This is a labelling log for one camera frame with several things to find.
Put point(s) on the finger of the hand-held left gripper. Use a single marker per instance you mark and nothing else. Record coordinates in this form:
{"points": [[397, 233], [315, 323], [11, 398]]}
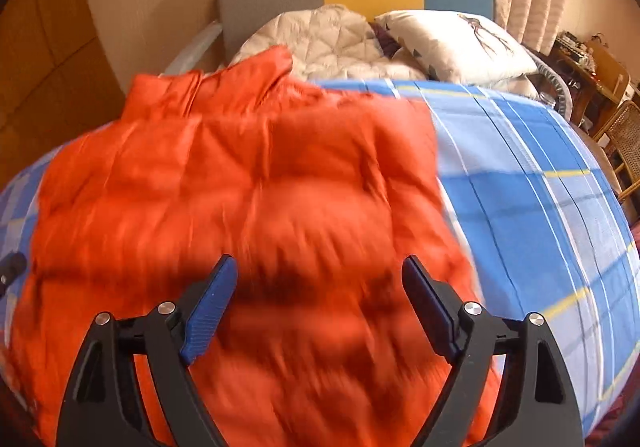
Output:
{"points": [[12, 267]]}

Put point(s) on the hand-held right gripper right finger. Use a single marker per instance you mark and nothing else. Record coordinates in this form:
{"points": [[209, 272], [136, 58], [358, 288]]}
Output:
{"points": [[427, 312]]}

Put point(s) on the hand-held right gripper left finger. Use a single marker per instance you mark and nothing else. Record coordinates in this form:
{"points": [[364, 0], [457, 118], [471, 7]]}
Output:
{"points": [[210, 317]]}

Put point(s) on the orange down jacket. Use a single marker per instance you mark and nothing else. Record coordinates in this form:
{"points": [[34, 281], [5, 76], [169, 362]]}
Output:
{"points": [[275, 187]]}

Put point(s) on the blue plaid bed sheet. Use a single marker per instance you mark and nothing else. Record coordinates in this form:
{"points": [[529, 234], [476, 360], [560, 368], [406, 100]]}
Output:
{"points": [[525, 207]]}

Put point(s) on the pink cloth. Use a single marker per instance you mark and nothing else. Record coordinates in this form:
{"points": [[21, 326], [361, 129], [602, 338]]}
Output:
{"points": [[635, 247]]}

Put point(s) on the wooden panelled wardrobe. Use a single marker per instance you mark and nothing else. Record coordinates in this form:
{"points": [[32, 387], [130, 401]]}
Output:
{"points": [[45, 52]]}

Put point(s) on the grey mesh bed bumper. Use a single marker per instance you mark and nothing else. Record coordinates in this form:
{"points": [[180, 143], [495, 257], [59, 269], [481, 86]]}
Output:
{"points": [[560, 92]]}

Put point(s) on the rattan chair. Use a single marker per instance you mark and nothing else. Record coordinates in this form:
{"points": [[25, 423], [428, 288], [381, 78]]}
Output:
{"points": [[625, 137]]}

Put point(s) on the white printed pillow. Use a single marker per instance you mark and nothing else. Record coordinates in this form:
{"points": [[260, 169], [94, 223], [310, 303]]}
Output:
{"points": [[450, 44]]}

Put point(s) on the white bedside guard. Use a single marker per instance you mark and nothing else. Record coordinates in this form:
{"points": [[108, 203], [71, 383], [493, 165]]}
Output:
{"points": [[195, 47]]}

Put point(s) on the dark purple cloth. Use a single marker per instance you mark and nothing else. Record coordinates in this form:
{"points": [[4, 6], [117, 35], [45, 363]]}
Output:
{"points": [[387, 39]]}

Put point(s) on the wooden desk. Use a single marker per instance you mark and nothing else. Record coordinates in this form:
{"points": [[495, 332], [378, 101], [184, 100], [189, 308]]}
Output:
{"points": [[575, 72]]}

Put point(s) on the beige quilted comforter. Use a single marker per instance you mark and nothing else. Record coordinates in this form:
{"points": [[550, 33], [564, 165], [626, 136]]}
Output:
{"points": [[325, 42]]}

